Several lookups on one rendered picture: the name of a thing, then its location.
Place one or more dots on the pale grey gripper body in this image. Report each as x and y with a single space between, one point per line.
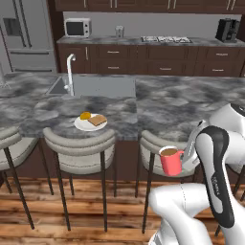
190 150

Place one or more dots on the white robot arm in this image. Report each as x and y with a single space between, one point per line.
188 207

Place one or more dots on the red mug of coffee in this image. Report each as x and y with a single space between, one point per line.
171 164

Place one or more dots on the white round plate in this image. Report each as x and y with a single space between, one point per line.
83 125

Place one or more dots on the black coffee machine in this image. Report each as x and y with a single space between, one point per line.
227 30

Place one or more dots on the grey upholstered bar stool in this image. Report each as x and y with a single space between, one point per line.
9 150
79 153
153 156

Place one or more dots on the dark wood base cupboards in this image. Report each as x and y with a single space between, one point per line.
153 60

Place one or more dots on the brown toast slice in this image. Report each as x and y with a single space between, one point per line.
97 120

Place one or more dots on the grey sink basin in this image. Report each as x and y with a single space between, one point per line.
102 86

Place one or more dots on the yellow round pastry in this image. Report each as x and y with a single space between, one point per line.
85 115

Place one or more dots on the steel gas hob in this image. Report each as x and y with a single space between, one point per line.
166 39

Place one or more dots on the white sink tap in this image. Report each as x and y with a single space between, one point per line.
70 73

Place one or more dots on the white microwave oven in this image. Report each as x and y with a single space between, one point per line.
77 27

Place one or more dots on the grey steel fridge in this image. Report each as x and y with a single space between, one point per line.
28 35

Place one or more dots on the dark wood wall cupboards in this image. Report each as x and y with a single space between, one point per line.
146 5

